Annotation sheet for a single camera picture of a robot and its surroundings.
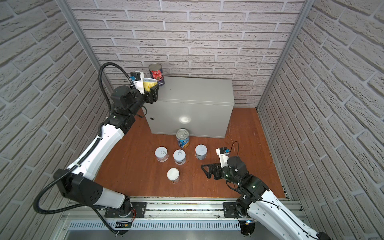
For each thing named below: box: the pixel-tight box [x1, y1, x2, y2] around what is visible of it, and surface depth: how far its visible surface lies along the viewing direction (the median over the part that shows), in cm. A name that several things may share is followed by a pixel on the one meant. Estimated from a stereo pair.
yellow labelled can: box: [142, 78, 158, 92], surface depth 67 cm
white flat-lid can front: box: [166, 167, 180, 184], surface depth 81 cm
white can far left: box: [154, 146, 169, 163], surface depth 90 cm
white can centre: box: [173, 149, 186, 166], surface depth 89 cm
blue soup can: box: [176, 128, 190, 149], surface depth 94 cm
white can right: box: [195, 144, 208, 160], surface depth 91 cm
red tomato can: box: [148, 63, 165, 86], surface depth 79 cm
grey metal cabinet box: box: [143, 76, 235, 139], surface depth 96 cm
